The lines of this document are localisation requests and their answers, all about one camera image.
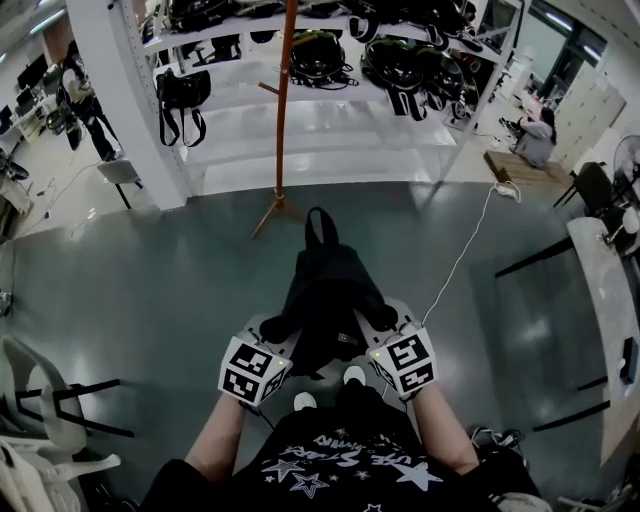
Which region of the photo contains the white plastic chair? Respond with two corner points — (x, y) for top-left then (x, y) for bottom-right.
(0, 333), (136, 451)
(0, 435), (123, 512)

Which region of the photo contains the standing fan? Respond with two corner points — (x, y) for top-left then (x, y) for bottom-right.
(611, 133), (640, 206)

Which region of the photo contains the white power cable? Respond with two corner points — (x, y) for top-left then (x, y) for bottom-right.
(420, 185), (501, 326)

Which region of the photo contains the person's left forearm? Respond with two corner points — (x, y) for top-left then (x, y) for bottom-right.
(184, 389), (247, 477)

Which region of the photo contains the black device on table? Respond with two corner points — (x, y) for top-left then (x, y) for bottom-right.
(619, 336), (640, 385)

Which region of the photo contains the white metal shelving unit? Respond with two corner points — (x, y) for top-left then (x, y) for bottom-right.
(65, 0), (532, 210)

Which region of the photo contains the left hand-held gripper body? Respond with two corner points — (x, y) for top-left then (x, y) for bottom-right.
(217, 312), (305, 407)

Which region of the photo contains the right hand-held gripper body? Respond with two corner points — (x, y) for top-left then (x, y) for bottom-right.
(351, 297), (438, 401)

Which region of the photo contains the black backpack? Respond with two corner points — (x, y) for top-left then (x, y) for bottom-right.
(259, 206), (399, 379)

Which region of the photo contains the person's black star-print shirt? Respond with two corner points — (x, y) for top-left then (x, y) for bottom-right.
(140, 383), (541, 512)

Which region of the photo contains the orange wooden coat rack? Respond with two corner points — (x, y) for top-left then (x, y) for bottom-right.
(251, 0), (307, 239)

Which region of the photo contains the black helmet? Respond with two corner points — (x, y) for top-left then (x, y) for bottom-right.
(360, 35), (441, 92)
(288, 30), (359, 91)

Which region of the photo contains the grey chair with black legs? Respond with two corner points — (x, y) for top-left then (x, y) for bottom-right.
(96, 158), (145, 210)

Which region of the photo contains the black bag with straps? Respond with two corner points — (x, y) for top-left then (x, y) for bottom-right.
(155, 68), (213, 148)

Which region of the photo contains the grey marble table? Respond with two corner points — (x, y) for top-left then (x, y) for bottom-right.
(565, 215), (640, 471)

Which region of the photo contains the person's right forearm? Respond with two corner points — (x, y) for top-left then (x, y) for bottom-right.
(408, 383), (480, 476)

